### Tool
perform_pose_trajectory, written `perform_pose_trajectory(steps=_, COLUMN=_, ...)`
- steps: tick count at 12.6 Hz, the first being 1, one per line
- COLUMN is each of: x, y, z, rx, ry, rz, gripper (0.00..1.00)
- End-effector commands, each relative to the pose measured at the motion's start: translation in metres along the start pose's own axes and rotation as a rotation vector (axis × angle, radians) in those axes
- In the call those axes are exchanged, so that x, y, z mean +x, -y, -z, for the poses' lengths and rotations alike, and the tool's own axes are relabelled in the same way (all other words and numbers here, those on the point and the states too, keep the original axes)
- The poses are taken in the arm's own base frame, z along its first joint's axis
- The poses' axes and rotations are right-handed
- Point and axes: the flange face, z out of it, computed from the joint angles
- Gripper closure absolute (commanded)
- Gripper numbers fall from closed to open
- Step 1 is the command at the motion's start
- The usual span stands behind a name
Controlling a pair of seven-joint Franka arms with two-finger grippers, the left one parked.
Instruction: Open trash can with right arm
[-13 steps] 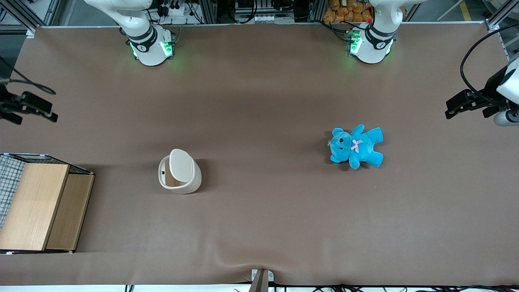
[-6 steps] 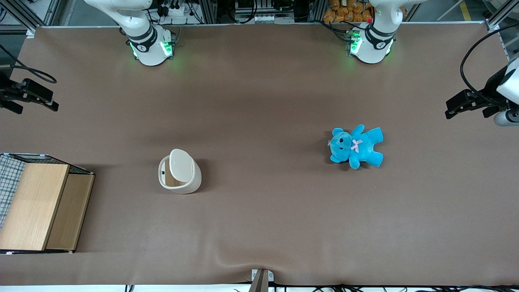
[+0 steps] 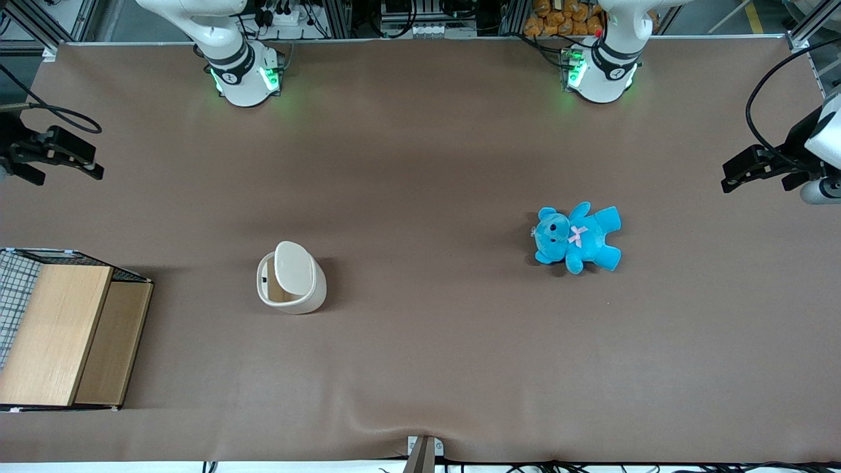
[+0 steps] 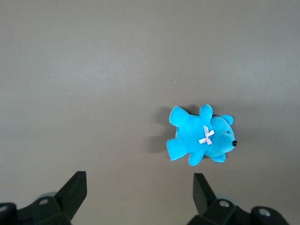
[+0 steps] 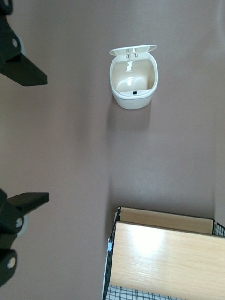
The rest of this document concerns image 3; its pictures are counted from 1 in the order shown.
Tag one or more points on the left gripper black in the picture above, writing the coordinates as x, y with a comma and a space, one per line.
793, 148

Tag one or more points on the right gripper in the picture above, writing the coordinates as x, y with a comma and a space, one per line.
14, 146

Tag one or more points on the cream trash can lid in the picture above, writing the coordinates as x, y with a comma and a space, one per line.
295, 266

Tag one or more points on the light wooden board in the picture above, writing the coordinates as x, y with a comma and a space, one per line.
52, 328

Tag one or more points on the dark wooden board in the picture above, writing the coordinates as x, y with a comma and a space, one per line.
108, 341

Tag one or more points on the blue teddy bear pink bow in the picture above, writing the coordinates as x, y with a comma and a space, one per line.
585, 240

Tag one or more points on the orange plush toy pile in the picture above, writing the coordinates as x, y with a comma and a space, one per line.
558, 20

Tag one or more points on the white power strip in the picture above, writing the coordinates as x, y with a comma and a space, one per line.
289, 16

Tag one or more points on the brown table mat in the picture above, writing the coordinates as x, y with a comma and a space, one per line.
427, 197

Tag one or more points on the aluminium frame profile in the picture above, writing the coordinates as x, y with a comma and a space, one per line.
26, 26
811, 23

